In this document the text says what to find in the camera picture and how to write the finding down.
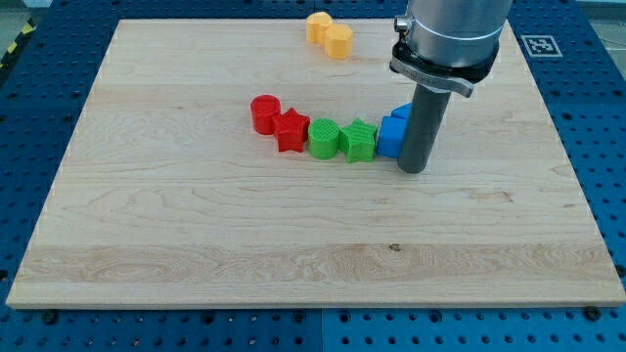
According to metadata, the green star block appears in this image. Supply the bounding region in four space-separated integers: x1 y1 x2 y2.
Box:
339 118 378 163

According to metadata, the red star block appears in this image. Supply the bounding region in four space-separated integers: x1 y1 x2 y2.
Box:
273 109 310 153

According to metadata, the wooden board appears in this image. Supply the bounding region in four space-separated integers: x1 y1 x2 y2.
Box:
7 20 625 309

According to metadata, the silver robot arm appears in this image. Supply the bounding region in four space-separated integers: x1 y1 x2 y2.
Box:
389 0 513 97

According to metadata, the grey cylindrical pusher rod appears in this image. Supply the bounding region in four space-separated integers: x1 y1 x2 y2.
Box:
397 84 451 173

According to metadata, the white fiducial marker tag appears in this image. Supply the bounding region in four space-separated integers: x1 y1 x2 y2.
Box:
521 34 562 58

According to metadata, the yellow hexagon block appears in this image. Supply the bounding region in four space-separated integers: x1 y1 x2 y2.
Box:
324 23 353 60

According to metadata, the yellow block rear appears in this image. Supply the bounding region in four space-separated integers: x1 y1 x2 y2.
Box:
305 12 334 44

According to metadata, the blue block behind rod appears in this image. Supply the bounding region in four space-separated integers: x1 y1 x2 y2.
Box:
390 103 412 119

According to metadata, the green cylinder block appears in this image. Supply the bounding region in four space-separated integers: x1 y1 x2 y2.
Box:
308 118 339 159

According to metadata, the black yellow hazard tape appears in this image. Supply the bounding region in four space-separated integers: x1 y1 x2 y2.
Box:
1 18 36 71

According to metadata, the red cylinder block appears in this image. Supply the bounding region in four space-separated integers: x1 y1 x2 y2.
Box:
250 95 281 135

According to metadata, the blue cube block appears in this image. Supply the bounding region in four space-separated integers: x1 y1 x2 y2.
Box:
376 116 407 158

